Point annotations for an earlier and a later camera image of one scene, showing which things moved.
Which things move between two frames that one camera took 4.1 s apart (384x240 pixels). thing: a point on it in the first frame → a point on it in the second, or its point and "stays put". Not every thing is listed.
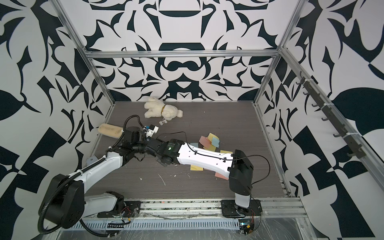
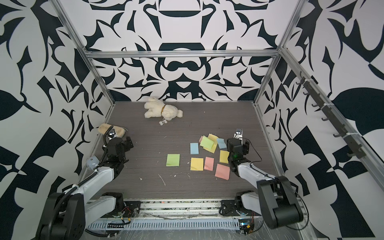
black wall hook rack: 354,147 stays put
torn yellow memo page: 212,147 stays put
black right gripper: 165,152 → 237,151
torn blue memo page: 215,142 → 221,143
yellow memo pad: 193,167 stays put
